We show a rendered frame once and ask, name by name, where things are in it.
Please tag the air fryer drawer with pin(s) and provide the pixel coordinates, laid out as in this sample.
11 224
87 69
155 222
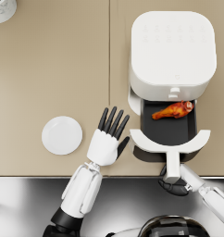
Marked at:
171 135

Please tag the roasted chicken drumstick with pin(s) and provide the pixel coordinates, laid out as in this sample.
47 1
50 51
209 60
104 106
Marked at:
174 110

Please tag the pale air fryer body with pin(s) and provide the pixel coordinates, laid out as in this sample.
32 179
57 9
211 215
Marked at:
172 55

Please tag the white round plate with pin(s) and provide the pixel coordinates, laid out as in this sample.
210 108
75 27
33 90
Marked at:
62 135

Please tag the dark round robot body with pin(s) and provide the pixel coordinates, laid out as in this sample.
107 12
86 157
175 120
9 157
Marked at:
172 228

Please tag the white marbled pot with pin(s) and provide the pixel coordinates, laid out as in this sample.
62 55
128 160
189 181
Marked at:
2 9

